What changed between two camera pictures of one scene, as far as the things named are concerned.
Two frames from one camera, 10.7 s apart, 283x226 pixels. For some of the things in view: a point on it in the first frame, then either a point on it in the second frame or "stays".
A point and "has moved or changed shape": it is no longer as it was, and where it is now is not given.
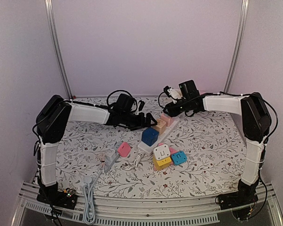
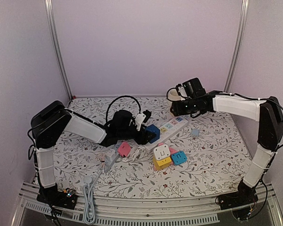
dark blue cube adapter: x=149 y=136 has moved or changed shape
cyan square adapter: x=179 y=157 stays
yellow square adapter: x=161 y=164 stays
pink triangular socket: x=172 y=150 stays
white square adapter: x=161 y=152 stays
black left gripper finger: x=135 y=127 to x=144 y=137
